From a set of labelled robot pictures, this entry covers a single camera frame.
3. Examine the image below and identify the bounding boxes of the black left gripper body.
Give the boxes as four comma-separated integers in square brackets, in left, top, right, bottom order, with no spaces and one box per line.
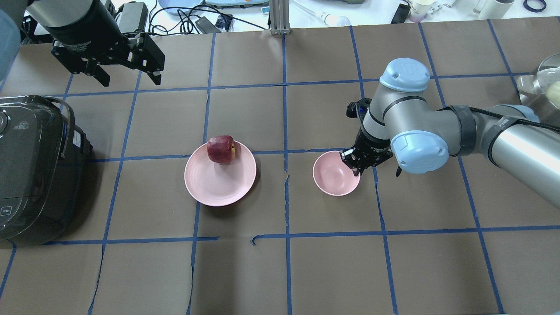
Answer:
[48,0,148,70]

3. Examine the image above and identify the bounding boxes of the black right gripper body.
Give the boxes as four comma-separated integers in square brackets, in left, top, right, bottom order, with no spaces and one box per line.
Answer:
[339,128,393,168]

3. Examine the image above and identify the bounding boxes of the pink bowl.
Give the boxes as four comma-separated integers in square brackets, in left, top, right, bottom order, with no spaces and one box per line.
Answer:
[312,151,361,196]

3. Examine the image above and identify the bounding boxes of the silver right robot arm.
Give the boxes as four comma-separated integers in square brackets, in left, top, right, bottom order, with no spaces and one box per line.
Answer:
[339,58,560,206]

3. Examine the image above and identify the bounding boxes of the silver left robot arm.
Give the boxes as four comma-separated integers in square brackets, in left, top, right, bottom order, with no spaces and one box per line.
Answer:
[0,0,165,87]

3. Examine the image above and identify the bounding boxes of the blue plate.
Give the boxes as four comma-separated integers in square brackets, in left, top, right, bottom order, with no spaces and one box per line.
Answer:
[158,0,204,16]

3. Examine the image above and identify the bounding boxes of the red apple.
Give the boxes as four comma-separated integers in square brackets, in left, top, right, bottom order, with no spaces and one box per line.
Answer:
[206,134,239,164]

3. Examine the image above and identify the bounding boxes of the pink plate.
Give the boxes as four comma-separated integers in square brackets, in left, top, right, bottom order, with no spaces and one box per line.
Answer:
[183,141,257,206]

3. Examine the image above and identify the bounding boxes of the black power adapter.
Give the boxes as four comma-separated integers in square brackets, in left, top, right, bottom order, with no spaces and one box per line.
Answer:
[118,2,148,34]

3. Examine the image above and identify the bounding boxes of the small black adapter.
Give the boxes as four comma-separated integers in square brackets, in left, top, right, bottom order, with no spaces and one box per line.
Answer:
[195,17,221,34]

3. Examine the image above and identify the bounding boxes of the dark brown rice cooker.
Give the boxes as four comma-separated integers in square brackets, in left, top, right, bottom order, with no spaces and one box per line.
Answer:
[0,95,92,249]

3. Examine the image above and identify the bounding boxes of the white paper cup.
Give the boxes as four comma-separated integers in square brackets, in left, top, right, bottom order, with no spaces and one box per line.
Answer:
[409,0,435,23]

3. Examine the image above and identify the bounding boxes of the steel steamer pot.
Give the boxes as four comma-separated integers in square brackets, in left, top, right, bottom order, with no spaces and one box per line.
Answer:
[516,53,560,127]

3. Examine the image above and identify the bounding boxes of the white steamed bun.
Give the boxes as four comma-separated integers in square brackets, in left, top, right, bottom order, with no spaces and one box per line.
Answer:
[545,81,560,107]

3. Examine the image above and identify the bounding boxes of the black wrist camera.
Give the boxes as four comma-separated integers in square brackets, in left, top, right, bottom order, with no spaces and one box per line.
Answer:
[346,98,371,122]

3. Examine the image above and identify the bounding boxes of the aluminium frame post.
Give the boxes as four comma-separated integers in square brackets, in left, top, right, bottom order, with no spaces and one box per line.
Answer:
[268,0,292,35]

